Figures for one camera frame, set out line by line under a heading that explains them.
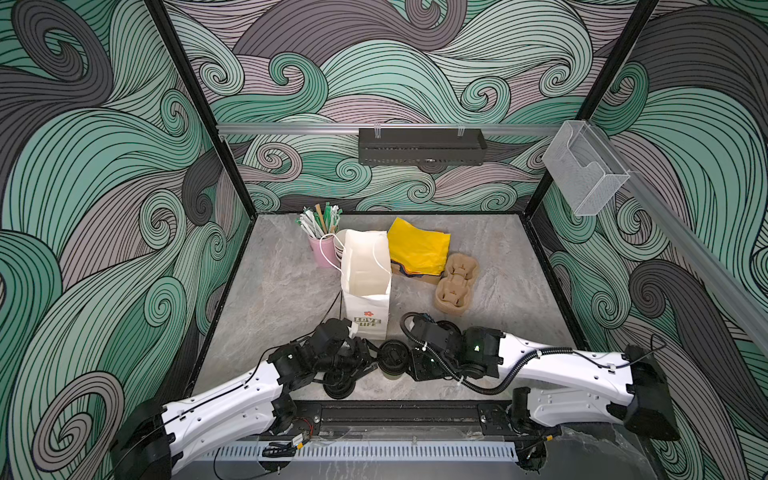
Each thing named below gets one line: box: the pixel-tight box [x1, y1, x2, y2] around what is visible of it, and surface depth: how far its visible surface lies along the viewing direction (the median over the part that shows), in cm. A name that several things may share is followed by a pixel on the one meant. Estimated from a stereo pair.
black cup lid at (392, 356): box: [377, 339, 409, 374], surface depth 73 cm
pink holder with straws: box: [295, 202, 343, 269], surface depth 97 cm
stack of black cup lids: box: [323, 370, 356, 400], surface depth 77 cm
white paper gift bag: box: [340, 229, 392, 340], surface depth 78 cm
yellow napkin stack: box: [387, 217, 451, 276], surface depth 106 cm
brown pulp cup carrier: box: [435, 252, 479, 316], surface depth 94 cm
